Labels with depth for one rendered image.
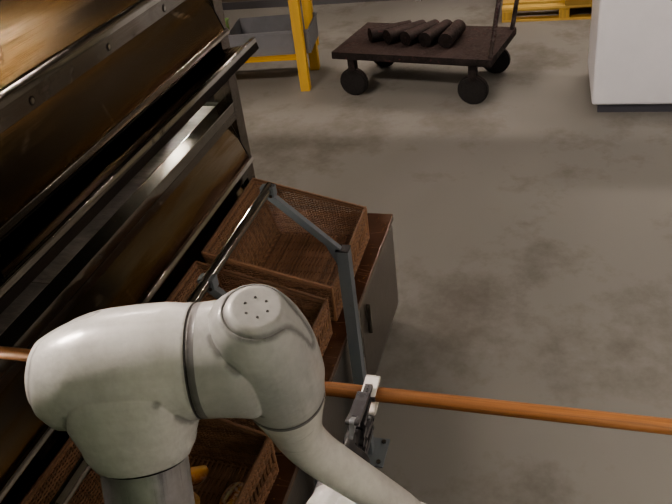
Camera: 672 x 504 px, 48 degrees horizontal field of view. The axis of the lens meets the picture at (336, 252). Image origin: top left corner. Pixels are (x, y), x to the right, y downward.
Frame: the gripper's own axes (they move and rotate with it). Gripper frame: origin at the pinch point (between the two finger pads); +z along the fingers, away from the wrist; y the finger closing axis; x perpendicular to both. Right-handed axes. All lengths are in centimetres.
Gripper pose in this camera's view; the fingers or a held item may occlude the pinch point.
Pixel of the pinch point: (370, 394)
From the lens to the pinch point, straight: 156.1
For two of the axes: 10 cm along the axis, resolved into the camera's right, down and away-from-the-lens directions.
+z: 2.6, -5.6, 7.9
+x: 9.6, 0.6, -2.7
